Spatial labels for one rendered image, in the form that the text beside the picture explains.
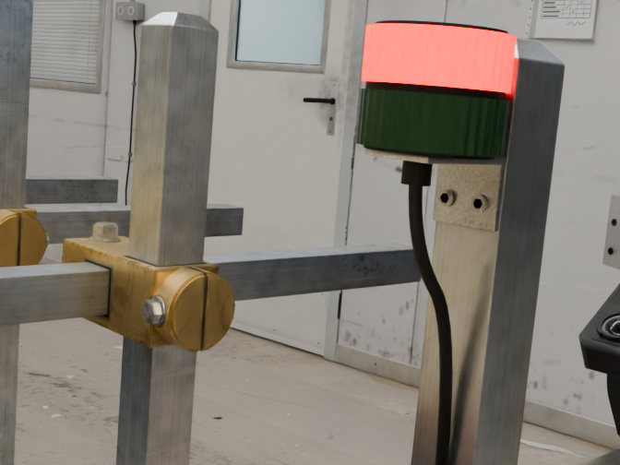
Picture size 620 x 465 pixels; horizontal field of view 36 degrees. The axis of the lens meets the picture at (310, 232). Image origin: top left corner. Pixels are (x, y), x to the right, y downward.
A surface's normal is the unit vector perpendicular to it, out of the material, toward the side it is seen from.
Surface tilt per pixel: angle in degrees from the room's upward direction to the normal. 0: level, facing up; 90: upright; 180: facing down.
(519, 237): 90
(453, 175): 90
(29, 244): 90
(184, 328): 90
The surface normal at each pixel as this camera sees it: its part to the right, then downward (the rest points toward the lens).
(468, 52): 0.24, 0.15
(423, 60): -0.33, 0.11
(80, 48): -0.65, 0.05
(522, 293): 0.67, 0.16
